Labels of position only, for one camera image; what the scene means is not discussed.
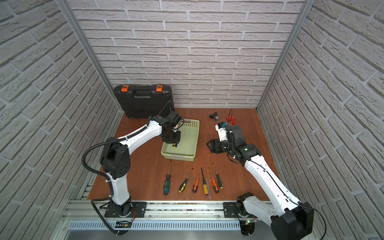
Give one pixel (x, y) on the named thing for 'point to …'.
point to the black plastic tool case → (144, 101)
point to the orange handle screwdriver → (215, 185)
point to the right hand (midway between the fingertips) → (213, 142)
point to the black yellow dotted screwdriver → (174, 145)
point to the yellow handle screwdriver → (205, 186)
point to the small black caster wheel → (214, 116)
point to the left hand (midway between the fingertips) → (178, 139)
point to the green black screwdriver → (167, 185)
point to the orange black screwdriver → (195, 187)
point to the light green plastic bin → (186, 149)
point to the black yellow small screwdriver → (220, 181)
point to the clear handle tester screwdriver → (209, 190)
